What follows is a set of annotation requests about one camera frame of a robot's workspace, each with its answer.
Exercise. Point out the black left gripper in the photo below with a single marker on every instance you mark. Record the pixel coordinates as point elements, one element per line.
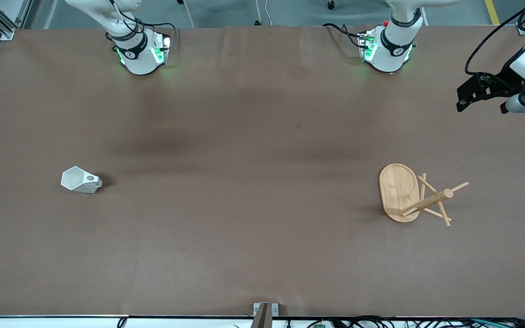
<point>507,80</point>

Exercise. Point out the white faceted cup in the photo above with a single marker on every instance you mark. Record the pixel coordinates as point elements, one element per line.
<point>79,180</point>

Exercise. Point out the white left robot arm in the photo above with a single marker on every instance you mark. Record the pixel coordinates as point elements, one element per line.
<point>392,50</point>

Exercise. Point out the wooden cup rack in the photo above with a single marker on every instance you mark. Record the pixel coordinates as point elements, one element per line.
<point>398,191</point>

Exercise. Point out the black caster wheel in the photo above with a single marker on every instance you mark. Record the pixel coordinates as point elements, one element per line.
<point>331,4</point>

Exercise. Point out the brown table cover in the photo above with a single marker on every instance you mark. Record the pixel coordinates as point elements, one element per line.
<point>253,205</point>

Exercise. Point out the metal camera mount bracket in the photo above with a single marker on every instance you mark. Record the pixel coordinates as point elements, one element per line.
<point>265,310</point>

